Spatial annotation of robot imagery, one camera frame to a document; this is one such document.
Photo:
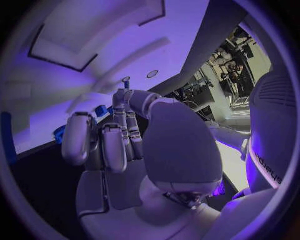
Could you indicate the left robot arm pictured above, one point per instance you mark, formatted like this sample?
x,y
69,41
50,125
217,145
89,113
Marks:
x,y
230,163

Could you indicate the white task board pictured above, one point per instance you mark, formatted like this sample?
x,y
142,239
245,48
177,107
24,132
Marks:
x,y
131,46

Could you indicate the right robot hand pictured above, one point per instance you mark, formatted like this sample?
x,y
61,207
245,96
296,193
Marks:
x,y
180,150

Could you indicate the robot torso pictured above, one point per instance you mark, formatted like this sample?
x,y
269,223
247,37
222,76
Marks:
x,y
272,135

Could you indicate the blue peg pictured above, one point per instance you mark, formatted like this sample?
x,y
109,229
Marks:
x,y
126,82

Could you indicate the blue block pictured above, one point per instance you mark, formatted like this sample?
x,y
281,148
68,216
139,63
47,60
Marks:
x,y
101,111

